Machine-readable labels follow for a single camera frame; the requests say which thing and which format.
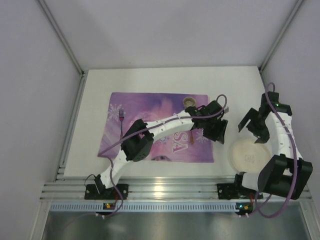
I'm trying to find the gold spoon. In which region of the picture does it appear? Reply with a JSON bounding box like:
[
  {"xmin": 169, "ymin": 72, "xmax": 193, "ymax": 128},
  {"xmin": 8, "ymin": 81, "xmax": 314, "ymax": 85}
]
[{"xmin": 189, "ymin": 130, "xmax": 195, "ymax": 145}]

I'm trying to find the purple Elsa placemat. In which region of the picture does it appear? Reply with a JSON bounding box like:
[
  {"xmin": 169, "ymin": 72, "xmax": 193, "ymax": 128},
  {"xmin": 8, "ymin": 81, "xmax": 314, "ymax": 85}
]
[{"xmin": 96, "ymin": 92, "xmax": 216, "ymax": 163}]

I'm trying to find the small beige cup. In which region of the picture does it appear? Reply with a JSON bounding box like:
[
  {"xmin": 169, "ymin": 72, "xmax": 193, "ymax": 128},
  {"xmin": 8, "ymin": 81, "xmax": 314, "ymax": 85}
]
[{"xmin": 183, "ymin": 96, "xmax": 197, "ymax": 109}]

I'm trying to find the iridescent purple fork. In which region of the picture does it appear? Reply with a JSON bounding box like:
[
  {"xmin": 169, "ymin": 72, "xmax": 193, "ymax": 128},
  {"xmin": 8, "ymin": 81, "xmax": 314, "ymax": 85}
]
[{"xmin": 118, "ymin": 108, "xmax": 125, "ymax": 139}]

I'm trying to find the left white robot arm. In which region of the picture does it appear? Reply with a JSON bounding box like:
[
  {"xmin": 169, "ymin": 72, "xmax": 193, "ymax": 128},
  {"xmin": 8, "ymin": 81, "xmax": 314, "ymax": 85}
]
[{"xmin": 94, "ymin": 100, "xmax": 228, "ymax": 192}]

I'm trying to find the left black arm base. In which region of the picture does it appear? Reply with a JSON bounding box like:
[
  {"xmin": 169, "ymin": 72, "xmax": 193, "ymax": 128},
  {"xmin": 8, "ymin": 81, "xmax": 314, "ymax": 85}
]
[{"xmin": 84, "ymin": 175, "xmax": 129, "ymax": 200}]

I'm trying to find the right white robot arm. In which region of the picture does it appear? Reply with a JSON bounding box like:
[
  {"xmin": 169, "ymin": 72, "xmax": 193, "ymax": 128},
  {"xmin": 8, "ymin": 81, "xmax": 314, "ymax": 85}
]
[{"xmin": 235, "ymin": 91, "xmax": 313, "ymax": 200}]

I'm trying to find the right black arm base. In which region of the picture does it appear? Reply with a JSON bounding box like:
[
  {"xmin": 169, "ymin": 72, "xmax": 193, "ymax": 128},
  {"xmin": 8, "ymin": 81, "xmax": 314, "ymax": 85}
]
[{"xmin": 216, "ymin": 174, "xmax": 257, "ymax": 200}]

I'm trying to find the cream white plate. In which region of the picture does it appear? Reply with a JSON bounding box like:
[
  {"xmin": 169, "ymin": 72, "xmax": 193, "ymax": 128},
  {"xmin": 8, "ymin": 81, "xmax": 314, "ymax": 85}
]
[{"xmin": 228, "ymin": 138, "xmax": 271, "ymax": 173}]

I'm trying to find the right aluminium frame post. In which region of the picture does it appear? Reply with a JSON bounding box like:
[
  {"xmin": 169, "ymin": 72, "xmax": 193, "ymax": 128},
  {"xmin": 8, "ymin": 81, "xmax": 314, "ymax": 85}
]
[{"xmin": 258, "ymin": 0, "xmax": 306, "ymax": 74}]

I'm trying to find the aluminium frame post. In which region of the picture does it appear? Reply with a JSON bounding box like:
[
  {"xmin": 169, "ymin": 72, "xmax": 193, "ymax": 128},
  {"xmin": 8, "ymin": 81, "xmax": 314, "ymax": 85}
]
[
  {"xmin": 258, "ymin": 0, "xmax": 306, "ymax": 74},
  {"xmin": 36, "ymin": 0, "xmax": 84, "ymax": 76}
]

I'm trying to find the aluminium mounting rail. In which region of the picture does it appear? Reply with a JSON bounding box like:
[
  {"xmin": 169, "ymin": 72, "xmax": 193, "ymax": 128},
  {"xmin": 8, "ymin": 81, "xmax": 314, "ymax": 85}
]
[{"xmin": 39, "ymin": 176, "xmax": 234, "ymax": 202}]

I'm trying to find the perforated grey cable tray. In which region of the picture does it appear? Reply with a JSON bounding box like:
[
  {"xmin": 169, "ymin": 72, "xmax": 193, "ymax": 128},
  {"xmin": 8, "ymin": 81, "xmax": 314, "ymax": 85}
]
[{"xmin": 50, "ymin": 201, "xmax": 252, "ymax": 213}]

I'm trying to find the left aluminium frame post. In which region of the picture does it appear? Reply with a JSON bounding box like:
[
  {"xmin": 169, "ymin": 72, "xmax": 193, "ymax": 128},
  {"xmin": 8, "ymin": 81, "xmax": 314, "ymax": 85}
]
[{"xmin": 36, "ymin": 0, "xmax": 84, "ymax": 76}]

